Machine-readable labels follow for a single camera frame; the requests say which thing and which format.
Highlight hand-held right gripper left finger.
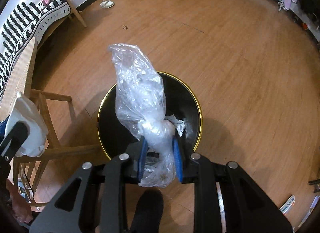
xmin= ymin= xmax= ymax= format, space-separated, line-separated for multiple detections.
xmin=29 ymin=135 xmax=149 ymax=233

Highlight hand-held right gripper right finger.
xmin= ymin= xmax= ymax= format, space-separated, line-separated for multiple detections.
xmin=172 ymin=133 xmax=293 ymax=233

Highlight white plastic bag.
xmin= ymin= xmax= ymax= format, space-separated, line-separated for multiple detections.
xmin=5 ymin=91 xmax=49 ymax=158

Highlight black gold-rimmed trash bin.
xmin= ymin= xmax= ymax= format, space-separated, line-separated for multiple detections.
xmin=96 ymin=71 xmax=203 ymax=162

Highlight clear plastic bag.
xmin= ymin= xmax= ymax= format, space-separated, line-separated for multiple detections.
xmin=108 ymin=43 xmax=185 ymax=188

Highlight person's left hand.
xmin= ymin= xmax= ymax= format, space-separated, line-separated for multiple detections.
xmin=5 ymin=180 xmax=33 ymax=225

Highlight wooden chair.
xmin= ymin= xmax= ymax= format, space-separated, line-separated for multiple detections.
xmin=11 ymin=88 xmax=100 ymax=208

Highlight crumpled blue white paper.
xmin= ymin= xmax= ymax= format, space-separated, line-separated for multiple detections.
xmin=165 ymin=114 xmax=190 ymax=138

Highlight black white striped sofa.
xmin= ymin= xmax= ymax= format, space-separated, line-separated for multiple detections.
xmin=0 ymin=0 xmax=72 ymax=96

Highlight white blue flat box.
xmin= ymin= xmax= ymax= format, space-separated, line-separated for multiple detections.
xmin=279 ymin=193 xmax=297 ymax=214

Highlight dark hanging clothes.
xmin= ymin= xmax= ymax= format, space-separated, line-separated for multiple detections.
xmin=299 ymin=0 xmax=320 ymax=23

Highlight wooden sofa frame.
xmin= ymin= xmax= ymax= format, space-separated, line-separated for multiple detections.
xmin=32 ymin=0 xmax=88 ymax=55

